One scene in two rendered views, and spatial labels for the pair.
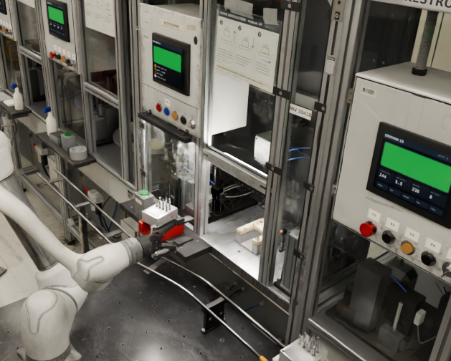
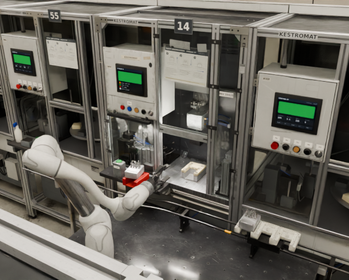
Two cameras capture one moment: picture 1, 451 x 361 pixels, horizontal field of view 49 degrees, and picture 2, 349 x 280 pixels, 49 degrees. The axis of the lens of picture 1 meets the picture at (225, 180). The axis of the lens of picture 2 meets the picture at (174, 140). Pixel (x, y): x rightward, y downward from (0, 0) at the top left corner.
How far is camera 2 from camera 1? 93 cm
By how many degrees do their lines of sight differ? 17
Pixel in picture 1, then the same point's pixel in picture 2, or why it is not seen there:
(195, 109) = (152, 104)
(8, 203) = (79, 174)
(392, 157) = (283, 108)
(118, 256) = (144, 191)
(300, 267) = (233, 178)
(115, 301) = (120, 229)
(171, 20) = (130, 55)
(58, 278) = (97, 218)
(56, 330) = (111, 246)
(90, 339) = (120, 251)
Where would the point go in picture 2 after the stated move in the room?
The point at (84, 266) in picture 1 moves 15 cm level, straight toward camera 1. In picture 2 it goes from (130, 200) to (145, 213)
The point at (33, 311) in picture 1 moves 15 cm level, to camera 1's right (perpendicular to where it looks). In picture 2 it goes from (97, 237) to (124, 232)
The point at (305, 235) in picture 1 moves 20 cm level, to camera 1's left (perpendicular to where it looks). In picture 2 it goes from (235, 159) to (206, 164)
